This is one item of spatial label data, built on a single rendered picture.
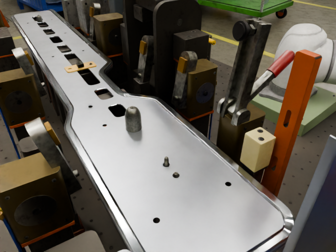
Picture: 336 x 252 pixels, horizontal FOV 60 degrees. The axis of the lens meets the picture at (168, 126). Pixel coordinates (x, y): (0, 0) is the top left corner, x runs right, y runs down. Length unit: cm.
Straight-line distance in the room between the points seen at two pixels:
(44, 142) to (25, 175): 6
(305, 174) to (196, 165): 56
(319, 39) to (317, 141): 35
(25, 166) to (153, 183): 19
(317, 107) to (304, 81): 82
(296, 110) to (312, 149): 67
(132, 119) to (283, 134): 27
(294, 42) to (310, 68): 72
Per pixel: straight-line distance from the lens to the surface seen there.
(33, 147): 61
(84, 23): 116
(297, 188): 95
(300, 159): 105
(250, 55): 48
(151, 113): 63
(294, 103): 45
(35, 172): 46
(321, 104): 127
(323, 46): 117
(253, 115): 55
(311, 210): 18
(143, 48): 75
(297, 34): 115
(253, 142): 47
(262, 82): 54
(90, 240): 44
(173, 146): 54
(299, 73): 43
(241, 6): 475
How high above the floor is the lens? 134
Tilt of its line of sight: 35 degrees down
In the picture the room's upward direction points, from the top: straight up
